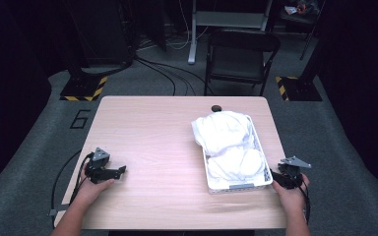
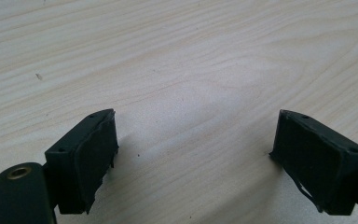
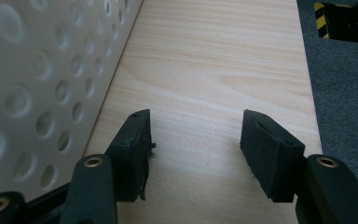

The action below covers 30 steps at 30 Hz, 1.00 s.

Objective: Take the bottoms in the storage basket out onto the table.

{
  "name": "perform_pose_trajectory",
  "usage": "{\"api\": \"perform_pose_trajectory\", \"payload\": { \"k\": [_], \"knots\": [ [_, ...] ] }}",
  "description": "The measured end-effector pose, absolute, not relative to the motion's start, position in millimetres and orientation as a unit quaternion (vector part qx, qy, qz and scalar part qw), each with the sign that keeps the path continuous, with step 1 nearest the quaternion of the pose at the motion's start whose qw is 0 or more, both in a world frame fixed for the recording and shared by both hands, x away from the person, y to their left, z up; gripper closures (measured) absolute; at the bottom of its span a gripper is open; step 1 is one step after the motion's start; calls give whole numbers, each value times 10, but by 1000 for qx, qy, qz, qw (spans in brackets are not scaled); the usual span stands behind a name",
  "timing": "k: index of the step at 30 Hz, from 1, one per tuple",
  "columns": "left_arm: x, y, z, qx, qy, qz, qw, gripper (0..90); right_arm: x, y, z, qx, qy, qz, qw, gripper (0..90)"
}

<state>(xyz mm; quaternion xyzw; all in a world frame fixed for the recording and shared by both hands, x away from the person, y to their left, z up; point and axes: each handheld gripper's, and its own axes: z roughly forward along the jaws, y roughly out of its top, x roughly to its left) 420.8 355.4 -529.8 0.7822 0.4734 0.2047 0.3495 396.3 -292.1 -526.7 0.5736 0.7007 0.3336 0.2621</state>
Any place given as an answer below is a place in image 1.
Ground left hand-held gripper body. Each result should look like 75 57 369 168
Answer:
84 147 119 185

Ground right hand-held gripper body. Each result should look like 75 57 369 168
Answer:
277 155 312 191

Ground white plastic basket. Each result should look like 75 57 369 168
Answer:
200 114 274 195

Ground white cloth garment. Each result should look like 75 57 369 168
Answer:
191 110 267 183

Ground person's right hand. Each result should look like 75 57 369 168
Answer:
272 173 311 214

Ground person's left hand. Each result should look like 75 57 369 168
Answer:
75 162 116 207

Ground grey tape strip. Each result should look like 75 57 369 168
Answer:
47 204 70 217

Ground black stand base striped edge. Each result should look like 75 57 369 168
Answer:
275 76 324 102
59 75 109 102

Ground black folding chair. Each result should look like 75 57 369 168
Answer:
204 28 282 97

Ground black equipment cabinet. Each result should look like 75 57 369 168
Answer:
63 0 137 68

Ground dark side table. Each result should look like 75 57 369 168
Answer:
275 0 327 61

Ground orange object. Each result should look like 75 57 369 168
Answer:
295 0 310 15

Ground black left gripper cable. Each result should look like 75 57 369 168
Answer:
50 148 95 228

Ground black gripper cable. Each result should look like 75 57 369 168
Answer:
294 176 311 226
50 148 95 228

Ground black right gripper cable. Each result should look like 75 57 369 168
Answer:
294 176 311 226

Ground black floor cables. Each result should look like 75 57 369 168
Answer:
133 56 215 97

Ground white floor cables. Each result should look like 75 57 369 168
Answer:
137 0 211 52

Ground white metal desk frame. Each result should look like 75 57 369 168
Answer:
187 0 274 65

